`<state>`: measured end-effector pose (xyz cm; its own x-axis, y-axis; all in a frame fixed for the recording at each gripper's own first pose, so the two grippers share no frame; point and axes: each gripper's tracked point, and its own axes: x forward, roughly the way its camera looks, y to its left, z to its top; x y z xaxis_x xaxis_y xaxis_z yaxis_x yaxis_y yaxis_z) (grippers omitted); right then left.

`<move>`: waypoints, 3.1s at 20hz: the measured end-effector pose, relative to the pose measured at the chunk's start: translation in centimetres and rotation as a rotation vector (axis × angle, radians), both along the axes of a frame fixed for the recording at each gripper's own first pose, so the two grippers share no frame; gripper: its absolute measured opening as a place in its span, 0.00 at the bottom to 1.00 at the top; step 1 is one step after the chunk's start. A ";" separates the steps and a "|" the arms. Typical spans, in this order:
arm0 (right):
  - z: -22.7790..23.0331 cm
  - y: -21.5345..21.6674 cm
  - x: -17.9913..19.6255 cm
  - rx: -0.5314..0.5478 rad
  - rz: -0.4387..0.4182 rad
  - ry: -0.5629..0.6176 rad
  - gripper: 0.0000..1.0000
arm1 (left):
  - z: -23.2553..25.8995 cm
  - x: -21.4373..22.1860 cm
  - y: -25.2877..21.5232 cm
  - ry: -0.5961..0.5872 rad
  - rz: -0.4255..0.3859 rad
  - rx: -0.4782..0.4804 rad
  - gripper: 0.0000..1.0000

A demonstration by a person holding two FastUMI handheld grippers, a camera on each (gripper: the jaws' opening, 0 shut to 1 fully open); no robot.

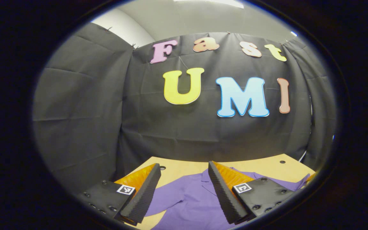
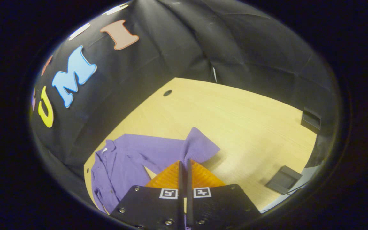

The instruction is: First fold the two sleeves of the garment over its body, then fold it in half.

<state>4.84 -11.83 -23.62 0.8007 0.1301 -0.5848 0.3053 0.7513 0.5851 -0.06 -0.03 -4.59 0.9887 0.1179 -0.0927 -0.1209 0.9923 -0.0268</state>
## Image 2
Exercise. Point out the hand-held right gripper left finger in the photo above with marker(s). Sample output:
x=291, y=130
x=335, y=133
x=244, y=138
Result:
x=180, y=182

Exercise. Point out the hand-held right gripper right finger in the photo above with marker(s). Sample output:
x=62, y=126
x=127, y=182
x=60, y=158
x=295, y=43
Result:
x=189, y=182

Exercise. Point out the purple button shirt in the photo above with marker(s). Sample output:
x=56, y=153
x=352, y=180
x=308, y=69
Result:
x=133, y=153

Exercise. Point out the black table edge bracket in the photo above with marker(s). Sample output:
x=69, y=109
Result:
x=283, y=180
x=311, y=120

